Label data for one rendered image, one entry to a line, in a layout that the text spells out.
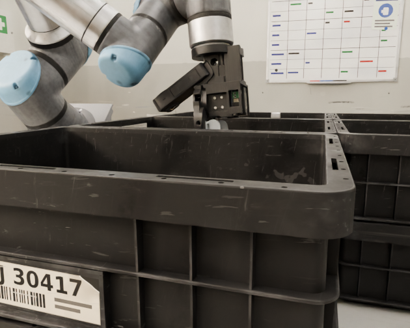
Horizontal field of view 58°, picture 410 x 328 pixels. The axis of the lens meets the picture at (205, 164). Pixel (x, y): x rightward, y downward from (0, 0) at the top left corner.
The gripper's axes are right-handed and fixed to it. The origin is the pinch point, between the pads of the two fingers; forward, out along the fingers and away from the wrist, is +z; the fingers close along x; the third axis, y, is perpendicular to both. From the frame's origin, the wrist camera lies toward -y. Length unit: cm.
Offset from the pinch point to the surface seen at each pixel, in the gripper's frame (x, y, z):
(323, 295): -41.9, 18.3, 3.8
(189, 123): 15.1, -8.4, -8.5
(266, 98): 322, -30, -41
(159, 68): 316, -143, -86
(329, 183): -41.7, 19.0, -2.1
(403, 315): -11.3, 27.6, 19.5
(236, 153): -14.8, 8.2, -2.8
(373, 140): -13.6, 24.8, -3.1
